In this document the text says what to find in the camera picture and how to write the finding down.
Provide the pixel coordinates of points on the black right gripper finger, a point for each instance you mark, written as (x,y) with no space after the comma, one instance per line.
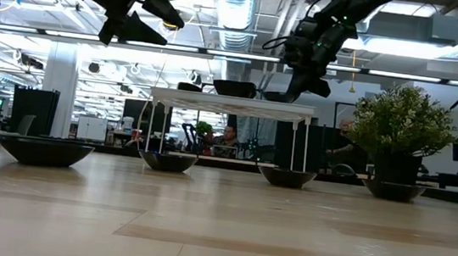
(299,86)
(320,88)

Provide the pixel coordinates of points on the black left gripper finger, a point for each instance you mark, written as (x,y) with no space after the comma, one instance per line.
(141,31)
(162,8)

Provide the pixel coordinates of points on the black leaf-shaped mini plate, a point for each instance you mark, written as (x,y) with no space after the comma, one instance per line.
(167,163)
(43,153)
(275,96)
(287,179)

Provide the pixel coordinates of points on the black wavy square mini plate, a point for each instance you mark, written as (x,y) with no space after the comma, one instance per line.
(235,89)

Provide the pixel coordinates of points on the black teardrop mini plate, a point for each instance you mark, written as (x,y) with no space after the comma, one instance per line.
(189,87)

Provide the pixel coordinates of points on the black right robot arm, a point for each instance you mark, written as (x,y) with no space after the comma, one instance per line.
(353,4)

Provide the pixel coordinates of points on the black background robot arm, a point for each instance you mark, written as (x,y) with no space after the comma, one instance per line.
(187,136)

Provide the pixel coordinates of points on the black partition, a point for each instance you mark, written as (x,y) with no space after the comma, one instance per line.
(317,143)

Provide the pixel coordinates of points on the long linear ceiling light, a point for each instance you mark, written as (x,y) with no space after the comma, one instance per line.
(241,55)

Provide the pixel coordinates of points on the person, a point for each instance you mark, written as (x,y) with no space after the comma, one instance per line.
(228,138)
(344,150)

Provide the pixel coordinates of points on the white lattice shelf rack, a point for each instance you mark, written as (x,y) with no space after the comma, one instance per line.
(231,102)

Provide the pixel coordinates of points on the green artificial potted plant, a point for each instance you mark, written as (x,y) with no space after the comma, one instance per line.
(400,120)

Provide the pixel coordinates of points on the laptop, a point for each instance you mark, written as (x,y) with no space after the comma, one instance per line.
(224,151)

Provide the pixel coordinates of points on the white pillar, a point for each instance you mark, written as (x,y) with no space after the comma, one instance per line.
(58,93)

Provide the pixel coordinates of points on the white cabinet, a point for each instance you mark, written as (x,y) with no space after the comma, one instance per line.
(91,128)

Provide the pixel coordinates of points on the group of black bowls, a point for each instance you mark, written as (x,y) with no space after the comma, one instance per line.
(393,192)

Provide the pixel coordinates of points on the black cabinet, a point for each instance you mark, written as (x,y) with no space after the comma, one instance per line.
(34,112)

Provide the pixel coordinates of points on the gray office chair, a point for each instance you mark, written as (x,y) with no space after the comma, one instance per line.
(26,126)

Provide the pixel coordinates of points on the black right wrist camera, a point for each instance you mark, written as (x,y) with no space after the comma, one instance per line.
(294,49)

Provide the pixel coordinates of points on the silver round ventilation duct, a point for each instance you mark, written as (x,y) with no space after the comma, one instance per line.
(235,5)

